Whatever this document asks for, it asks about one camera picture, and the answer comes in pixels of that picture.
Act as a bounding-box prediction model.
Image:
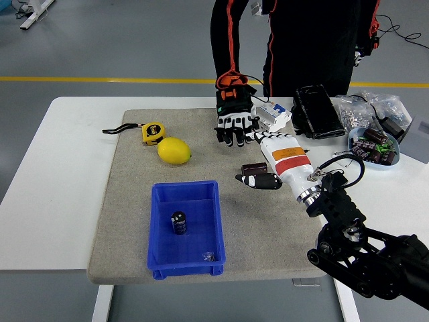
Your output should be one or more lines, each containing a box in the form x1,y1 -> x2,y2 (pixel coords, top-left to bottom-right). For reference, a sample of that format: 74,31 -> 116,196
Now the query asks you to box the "person's right hand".
214,85 -> 261,148

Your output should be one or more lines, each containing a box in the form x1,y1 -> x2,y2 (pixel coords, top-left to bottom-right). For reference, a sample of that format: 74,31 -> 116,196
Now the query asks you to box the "green plastic piece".
375,140 -> 395,154

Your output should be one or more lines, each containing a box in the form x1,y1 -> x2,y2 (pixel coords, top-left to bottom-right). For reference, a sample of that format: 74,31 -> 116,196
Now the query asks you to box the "thin black and white wire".
332,149 -> 356,168

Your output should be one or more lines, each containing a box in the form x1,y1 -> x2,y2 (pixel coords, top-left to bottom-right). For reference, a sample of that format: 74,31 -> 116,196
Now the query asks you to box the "yellow tape measure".
102,121 -> 167,147

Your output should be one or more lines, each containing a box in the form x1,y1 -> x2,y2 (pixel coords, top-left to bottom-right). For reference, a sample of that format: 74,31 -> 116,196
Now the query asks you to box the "white metal frame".
19,0 -> 56,30

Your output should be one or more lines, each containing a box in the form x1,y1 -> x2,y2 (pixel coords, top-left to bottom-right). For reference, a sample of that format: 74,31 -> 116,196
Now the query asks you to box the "grey box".
398,113 -> 429,164

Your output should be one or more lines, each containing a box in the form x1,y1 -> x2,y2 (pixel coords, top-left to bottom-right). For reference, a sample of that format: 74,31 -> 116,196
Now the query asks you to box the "clear bag of metal nuts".
334,96 -> 373,132

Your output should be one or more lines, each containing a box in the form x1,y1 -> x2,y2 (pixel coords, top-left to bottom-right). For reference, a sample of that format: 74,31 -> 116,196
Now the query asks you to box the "white table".
0,96 -> 429,322

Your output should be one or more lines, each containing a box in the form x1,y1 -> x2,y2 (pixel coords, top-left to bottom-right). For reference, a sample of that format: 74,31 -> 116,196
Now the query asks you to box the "clear bag of blue parts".
363,91 -> 413,129

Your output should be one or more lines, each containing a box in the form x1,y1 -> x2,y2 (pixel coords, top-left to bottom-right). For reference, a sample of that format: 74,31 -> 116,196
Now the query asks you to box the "black power adapter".
380,115 -> 406,140

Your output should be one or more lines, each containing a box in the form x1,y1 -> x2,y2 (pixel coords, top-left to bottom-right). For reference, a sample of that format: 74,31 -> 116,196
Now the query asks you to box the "metal bracket under table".
291,277 -> 321,288

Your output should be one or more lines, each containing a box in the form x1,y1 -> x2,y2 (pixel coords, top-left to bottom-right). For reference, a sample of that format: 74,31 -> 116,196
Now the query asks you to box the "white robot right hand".
235,131 -> 320,196

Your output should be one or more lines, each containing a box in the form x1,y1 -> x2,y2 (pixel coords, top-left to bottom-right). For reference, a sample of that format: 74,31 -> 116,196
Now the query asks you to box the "white circuit breaker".
253,100 -> 293,133

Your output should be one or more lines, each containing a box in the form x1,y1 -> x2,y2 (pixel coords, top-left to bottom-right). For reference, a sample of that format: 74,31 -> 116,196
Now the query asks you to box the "person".
261,0 -> 363,98

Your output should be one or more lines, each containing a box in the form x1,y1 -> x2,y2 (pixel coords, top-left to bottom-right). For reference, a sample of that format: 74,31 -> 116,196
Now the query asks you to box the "black floor cable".
377,13 -> 429,51

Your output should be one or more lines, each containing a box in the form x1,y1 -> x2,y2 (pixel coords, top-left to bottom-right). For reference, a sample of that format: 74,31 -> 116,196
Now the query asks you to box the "yellow lemon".
157,137 -> 192,166

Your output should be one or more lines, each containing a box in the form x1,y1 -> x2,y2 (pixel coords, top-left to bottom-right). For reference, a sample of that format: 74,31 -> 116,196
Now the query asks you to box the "light blue bowl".
347,126 -> 402,170

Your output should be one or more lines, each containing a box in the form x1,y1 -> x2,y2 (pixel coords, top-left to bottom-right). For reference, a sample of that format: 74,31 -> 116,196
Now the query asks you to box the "grey-brown mat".
86,107 -> 328,285

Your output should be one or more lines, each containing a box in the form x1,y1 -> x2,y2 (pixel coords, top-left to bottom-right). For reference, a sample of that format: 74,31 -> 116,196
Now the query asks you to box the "blue plastic box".
146,180 -> 227,280

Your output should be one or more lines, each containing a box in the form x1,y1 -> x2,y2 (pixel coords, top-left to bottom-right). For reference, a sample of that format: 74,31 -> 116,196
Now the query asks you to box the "glossy black device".
290,83 -> 347,140

